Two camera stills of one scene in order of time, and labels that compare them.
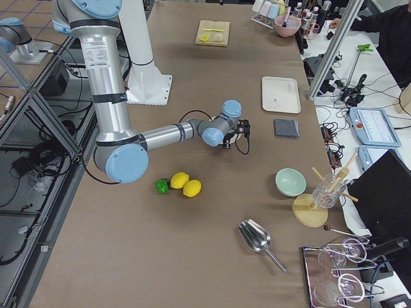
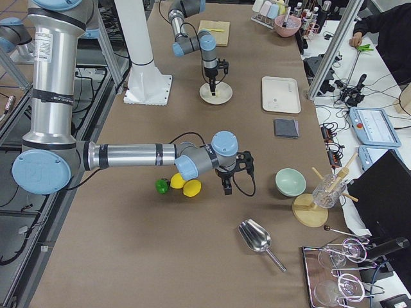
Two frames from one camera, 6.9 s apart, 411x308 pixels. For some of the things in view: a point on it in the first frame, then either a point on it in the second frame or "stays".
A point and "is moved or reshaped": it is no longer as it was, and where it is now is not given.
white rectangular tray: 280,94 stays
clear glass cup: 329,190 stays
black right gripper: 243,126 -> 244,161
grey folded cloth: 286,128 stays
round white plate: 234,138 is moved or reshaped
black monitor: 382,194 stays
